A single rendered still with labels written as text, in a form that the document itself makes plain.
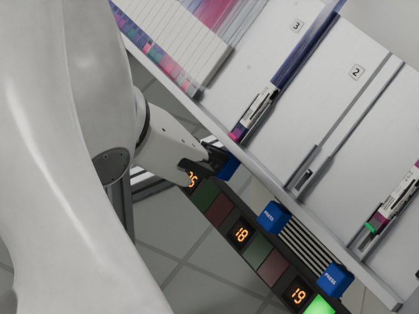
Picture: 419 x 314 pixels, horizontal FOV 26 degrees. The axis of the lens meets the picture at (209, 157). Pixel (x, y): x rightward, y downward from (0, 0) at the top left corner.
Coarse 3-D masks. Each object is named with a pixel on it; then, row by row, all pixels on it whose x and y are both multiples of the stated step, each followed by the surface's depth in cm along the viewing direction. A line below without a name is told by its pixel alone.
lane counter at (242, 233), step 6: (240, 216) 107; (240, 222) 107; (246, 222) 106; (234, 228) 107; (240, 228) 107; (246, 228) 106; (252, 228) 106; (228, 234) 108; (234, 234) 107; (240, 234) 107; (246, 234) 106; (252, 234) 105; (234, 240) 107; (240, 240) 106; (246, 240) 106; (240, 246) 106
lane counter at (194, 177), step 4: (188, 172) 114; (192, 176) 113; (196, 176) 113; (200, 176) 113; (192, 180) 113; (196, 180) 113; (200, 180) 112; (192, 184) 113; (196, 184) 113; (184, 188) 114; (188, 188) 113; (192, 188) 113; (188, 192) 113; (192, 192) 113
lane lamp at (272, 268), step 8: (272, 256) 103; (280, 256) 102; (264, 264) 103; (272, 264) 103; (280, 264) 102; (288, 264) 101; (264, 272) 103; (272, 272) 102; (280, 272) 102; (264, 280) 103; (272, 280) 102
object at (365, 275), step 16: (128, 48) 122; (144, 64) 119; (160, 80) 117; (176, 96) 114; (192, 112) 112; (208, 112) 113; (208, 128) 110; (224, 128) 110; (224, 144) 107; (240, 160) 105; (256, 160) 106; (256, 176) 103; (272, 176) 103; (272, 192) 101; (288, 192) 101; (288, 208) 99; (304, 208) 99; (304, 224) 98; (320, 224) 97; (320, 240) 96; (336, 240) 95; (336, 256) 94; (352, 256) 94; (352, 272) 93; (368, 272) 92; (368, 288) 91; (384, 288) 90; (384, 304) 90; (400, 304) 89
